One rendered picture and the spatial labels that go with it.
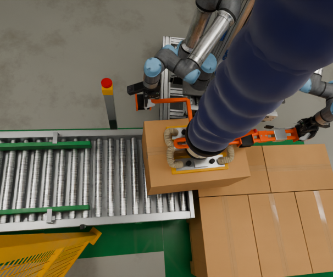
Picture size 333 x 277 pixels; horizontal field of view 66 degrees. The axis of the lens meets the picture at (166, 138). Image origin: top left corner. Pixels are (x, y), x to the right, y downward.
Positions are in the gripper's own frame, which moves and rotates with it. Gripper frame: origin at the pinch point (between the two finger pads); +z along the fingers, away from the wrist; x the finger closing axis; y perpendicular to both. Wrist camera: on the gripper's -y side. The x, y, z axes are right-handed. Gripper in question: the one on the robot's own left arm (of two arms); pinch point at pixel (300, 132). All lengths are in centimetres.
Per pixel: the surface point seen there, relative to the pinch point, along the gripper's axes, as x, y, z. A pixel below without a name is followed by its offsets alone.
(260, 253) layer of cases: 69, 11, 66
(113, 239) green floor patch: 46, 119, 120
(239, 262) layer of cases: 73, 28, 66
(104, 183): 4, 120, 71
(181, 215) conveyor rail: 35, 66, 61
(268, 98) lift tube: 13, 64, -73
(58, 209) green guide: 21, 150, 56
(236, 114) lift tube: 10, 66, -57
